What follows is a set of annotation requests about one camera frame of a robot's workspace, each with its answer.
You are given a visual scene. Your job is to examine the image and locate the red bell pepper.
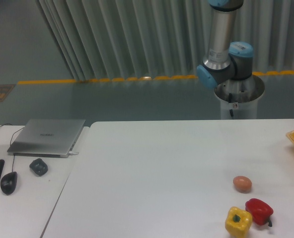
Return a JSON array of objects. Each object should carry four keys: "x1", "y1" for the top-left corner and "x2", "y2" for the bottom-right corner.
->
[{"x1": 245, "y1": 198, "x2": 274, "y2": 227}]

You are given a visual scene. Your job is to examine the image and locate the yellow bell pepper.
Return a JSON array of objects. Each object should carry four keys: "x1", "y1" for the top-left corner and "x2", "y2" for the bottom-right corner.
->
[{"x1": 225, "y1": 206, "x2": 253, "y2": 238}]

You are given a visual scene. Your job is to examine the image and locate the small black gadget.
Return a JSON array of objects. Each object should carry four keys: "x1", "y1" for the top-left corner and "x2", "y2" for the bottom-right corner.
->
[{"x1": 29, "y1": 158, "x2": 48, "y2": 177}]

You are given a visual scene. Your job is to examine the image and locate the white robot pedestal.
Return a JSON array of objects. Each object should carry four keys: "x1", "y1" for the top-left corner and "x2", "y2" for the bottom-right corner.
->
[{"x1": 214, "y1": 75, "x2": 265, "y2": 119}]

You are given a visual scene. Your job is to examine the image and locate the silver closed laptop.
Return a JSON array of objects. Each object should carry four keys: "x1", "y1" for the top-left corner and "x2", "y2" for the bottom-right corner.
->
[{"x1": 7, "y1": 119, "x2": 85, "y2": 158}]

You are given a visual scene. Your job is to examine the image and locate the black pedestal cable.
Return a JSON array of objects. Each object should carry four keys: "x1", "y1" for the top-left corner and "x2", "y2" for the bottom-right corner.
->
[{"x1": 227, "y1": 92, "x2": 234, "y2": 118}]

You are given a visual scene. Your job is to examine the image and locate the brown egg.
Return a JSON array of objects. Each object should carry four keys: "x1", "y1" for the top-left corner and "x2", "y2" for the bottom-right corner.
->
[{"x1": 233, "y1": 176, "x2": 252, "y2": 193}]

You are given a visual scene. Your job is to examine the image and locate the black computer mouse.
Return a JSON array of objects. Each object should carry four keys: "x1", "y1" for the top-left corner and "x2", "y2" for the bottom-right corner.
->
[{"x1": 0, "y1": 172, "x2": 17, "y2": 195}]

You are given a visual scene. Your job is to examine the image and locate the black mouse cable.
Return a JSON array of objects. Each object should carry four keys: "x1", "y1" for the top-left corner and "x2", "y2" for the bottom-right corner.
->
[{"x1": 9, "y1": 128, "x2": 26, "y2": 173}]

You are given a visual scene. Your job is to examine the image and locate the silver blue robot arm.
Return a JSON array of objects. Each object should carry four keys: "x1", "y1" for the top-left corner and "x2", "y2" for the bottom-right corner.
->
[{"x1": 197, "y1": 0, "x2": 253, "y2": 88}]

